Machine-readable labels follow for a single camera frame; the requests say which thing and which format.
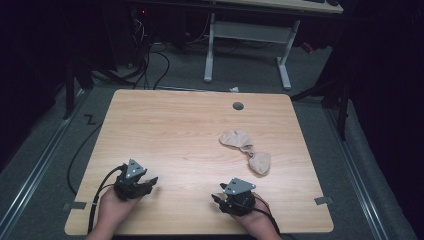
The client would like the person's left hand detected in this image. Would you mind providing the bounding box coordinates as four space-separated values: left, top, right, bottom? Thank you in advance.
95 189 145 235

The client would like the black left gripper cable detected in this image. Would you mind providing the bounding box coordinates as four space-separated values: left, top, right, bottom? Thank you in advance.
86 164 130 235

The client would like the person's right hand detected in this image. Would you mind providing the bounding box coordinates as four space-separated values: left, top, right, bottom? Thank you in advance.
231 193 276 237

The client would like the white-framed desk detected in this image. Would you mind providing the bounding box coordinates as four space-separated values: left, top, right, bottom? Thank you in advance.
202 0 345 92

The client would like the beige sock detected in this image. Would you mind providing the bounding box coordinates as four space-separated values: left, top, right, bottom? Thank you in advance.
247 150 272 177
219 128 255 154

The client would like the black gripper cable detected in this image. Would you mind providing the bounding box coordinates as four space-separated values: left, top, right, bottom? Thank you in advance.
86 164 130 235
250 193 283 236

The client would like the bundle of black cables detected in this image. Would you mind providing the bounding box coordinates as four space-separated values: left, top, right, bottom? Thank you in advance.
89 16 172 91

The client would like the black metal stand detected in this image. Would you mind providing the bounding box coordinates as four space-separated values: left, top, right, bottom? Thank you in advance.
290 74 353 142
62 54 96 120

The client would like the red object on floor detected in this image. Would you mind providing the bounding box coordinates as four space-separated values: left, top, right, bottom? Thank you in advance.
300 41 315 55

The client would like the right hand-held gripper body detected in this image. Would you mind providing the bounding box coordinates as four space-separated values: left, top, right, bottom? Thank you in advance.
218 177 257 217

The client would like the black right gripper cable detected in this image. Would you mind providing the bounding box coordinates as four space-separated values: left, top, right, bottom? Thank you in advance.
250 193 283 236

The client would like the grey tape piece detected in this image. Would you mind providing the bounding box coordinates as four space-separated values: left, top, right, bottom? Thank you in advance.
313 195 334 206
62 201 88 212

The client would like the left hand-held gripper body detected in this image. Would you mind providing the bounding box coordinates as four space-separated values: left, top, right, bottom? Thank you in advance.
113 158 148 202

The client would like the black floor cable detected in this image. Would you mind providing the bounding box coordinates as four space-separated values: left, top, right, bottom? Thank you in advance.
66 122 104 196

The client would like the metal floor rail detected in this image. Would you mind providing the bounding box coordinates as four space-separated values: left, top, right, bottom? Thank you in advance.
0 89 88 234
324 108 389 240

